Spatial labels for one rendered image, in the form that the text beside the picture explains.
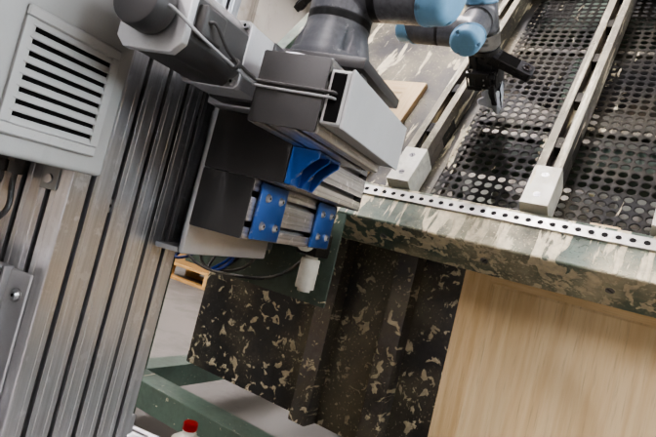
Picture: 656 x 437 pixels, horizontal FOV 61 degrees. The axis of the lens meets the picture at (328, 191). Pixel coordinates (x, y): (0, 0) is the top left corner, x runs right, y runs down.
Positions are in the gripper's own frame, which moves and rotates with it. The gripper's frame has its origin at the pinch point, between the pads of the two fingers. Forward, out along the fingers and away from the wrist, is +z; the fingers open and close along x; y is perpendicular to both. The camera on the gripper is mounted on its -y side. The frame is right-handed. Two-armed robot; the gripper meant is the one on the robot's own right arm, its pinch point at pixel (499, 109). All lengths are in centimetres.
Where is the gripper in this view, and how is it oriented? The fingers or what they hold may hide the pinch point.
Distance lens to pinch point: 165.5
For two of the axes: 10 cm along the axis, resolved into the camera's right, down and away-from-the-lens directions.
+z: 2.7, 7.2, 6.4
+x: -4.8, 6.8, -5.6
